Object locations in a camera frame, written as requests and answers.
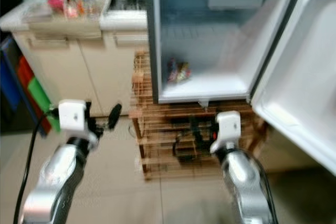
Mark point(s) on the orange cutting board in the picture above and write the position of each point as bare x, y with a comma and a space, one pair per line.
27, 74

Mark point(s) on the wooden slatted rack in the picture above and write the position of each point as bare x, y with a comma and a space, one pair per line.
168, 140

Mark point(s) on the orange drink bottle green cap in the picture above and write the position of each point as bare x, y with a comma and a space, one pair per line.
73, 6

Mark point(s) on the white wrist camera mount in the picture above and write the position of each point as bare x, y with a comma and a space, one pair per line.
73, 116
227, 128

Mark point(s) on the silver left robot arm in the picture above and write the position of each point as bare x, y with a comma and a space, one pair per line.
55, 182

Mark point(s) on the tall black refrigerator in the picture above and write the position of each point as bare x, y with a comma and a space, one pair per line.
4, 3

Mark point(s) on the pink box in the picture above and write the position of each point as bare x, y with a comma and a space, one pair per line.
59, 0

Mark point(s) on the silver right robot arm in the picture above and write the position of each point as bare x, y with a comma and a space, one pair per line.
247, 187

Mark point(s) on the pile of colourful snack packs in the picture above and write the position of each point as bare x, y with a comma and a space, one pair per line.
38, 11

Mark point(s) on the white mini fridge door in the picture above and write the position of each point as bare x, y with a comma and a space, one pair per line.
299, 77

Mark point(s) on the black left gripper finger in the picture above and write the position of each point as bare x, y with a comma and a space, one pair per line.
88, 108
114, 116

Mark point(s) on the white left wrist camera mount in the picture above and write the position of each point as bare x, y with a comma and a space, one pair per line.
73, 116

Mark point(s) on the silver mini fridge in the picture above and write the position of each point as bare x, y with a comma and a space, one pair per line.
210, 51

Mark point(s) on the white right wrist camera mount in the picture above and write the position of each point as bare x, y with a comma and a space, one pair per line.
227, 128

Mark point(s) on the green cutting board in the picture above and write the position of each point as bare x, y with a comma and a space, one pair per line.
43, 103

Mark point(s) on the beige two-door kitchen cabinet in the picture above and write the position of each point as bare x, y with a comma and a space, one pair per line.
84, 66

